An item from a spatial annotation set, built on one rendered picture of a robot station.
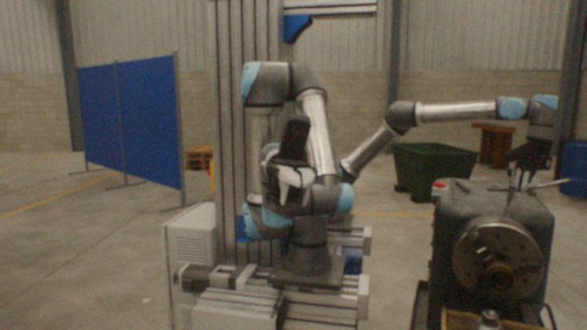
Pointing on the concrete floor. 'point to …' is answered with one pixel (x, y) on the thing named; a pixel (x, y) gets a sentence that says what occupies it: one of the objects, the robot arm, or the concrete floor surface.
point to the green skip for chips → (429, 167)
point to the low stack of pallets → (201, 158)
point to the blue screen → (134, 120)
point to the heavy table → (498, 133)
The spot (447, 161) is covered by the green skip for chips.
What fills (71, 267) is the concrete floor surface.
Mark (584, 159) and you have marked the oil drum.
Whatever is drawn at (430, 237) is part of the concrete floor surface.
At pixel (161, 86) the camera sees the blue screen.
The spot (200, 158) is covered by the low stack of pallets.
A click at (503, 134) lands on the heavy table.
